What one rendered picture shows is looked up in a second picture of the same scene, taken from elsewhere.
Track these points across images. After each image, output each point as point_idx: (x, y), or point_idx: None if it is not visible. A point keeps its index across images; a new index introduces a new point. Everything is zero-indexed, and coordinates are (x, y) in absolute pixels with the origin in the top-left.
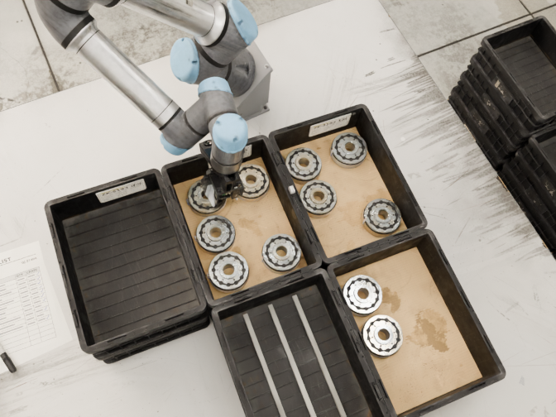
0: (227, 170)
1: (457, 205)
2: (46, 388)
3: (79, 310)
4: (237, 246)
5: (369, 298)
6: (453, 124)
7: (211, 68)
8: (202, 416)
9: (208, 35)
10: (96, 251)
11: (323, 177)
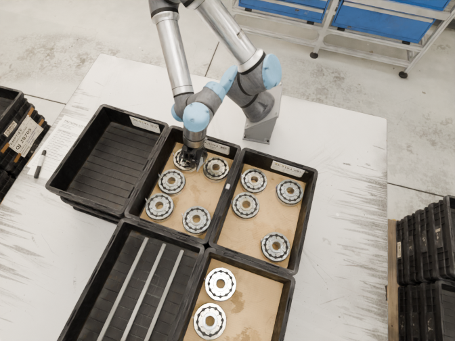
0: (187, 143)
1: (342, 282)
2: (40, 197)
3: (67, 166)
4: (178, 197)
5: (221, 289)
6: (380, 230)
7: (238, 90)
8: (88, 276)
9: (243, 65)
10: (110, 147)
11: (261, 197)
